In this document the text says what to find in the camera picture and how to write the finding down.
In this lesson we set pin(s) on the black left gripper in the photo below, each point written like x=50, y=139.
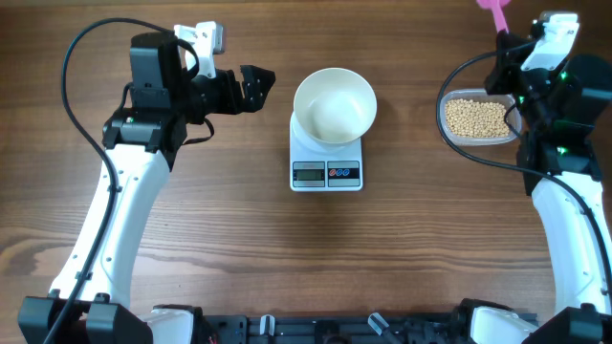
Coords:
x=253, y=100

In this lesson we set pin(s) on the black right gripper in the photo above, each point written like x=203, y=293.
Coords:
x=506, y=68

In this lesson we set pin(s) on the pink plastic scoop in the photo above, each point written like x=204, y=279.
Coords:
x=496, y=8

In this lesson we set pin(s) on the white bowl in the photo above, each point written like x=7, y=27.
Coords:
x=335, y=106

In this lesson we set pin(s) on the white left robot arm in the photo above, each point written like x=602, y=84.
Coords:
x=174, y=84

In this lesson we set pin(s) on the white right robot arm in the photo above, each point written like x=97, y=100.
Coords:
x=560, y=98

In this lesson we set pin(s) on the white digital kitchen scale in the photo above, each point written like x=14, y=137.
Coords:
x=322, y=167

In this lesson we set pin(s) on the soybeans in container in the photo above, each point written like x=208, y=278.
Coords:
x=474, y=119

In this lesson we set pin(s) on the clear plastic container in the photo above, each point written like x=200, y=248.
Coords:
x=512, y=117

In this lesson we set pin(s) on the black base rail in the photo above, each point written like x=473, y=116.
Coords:
x=473, y=321

